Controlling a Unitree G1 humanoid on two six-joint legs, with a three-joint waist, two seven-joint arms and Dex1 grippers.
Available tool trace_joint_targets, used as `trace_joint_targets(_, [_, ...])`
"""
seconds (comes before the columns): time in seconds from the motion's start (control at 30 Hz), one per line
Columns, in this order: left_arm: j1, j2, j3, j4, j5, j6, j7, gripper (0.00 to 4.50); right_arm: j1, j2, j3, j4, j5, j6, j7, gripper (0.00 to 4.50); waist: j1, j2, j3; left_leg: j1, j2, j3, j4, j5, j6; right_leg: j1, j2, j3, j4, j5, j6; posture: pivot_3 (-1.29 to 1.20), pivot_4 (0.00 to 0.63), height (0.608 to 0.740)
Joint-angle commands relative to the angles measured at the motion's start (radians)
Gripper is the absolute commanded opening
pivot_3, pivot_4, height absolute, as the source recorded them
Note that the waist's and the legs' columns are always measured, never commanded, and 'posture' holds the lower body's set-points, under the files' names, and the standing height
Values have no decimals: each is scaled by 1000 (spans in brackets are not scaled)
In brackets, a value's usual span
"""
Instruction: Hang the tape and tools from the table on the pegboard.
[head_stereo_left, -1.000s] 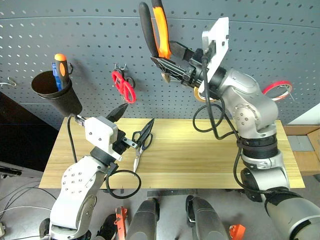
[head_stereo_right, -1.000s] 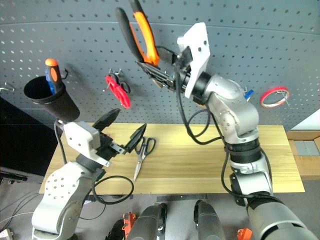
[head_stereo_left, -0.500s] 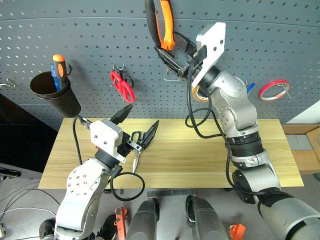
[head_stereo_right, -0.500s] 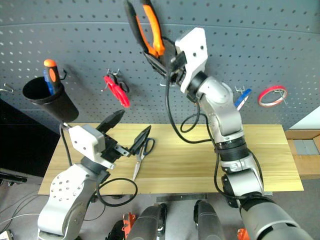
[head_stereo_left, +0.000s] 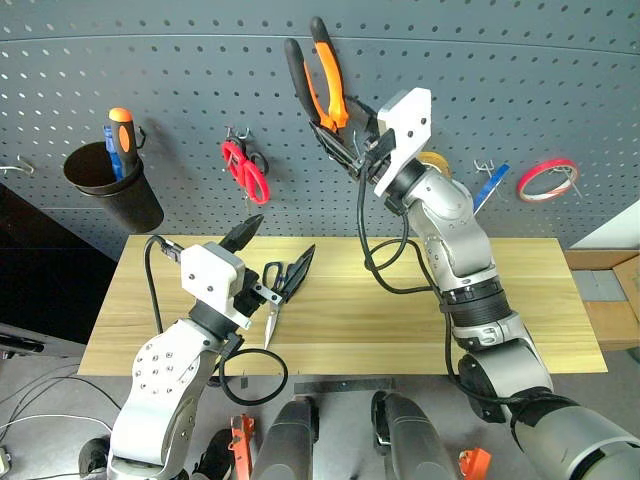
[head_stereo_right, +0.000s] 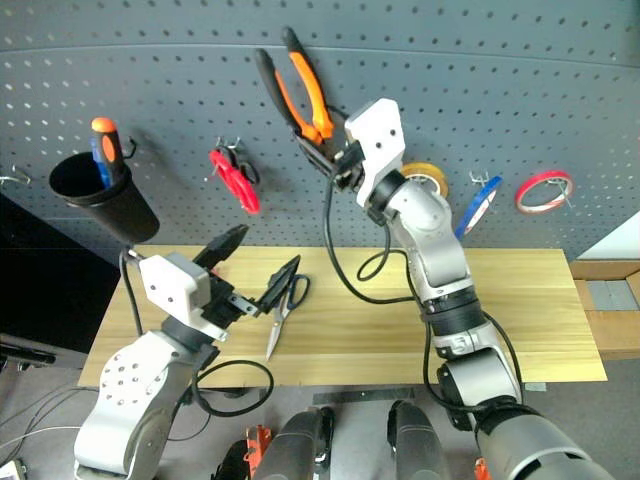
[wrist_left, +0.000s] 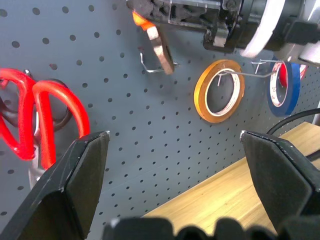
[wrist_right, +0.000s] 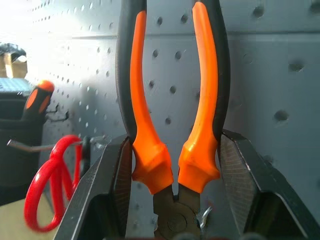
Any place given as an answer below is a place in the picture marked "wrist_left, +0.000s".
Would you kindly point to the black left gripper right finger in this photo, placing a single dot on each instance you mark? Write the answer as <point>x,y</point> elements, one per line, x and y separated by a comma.
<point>280,175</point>

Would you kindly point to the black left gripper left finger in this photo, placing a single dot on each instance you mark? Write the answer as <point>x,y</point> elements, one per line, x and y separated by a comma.
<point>75,180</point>

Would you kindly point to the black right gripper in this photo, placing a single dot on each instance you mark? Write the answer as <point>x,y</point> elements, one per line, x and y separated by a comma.
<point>200,15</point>

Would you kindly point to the metal pegboard hook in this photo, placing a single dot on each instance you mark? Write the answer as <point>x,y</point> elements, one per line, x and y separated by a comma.
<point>27,72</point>
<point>250,74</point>
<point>262,62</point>
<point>155,70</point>

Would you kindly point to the blue tape roll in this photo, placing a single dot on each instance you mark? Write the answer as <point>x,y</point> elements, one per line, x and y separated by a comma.
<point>293,97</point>

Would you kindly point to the grey pegboard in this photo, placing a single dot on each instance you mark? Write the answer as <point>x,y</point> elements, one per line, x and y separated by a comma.
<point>150,120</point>

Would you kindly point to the red tape roll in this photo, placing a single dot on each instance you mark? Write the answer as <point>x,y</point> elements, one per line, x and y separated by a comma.
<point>283,75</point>

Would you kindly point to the orange tape roll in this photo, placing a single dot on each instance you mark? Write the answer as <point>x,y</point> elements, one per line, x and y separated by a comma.
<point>200,95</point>

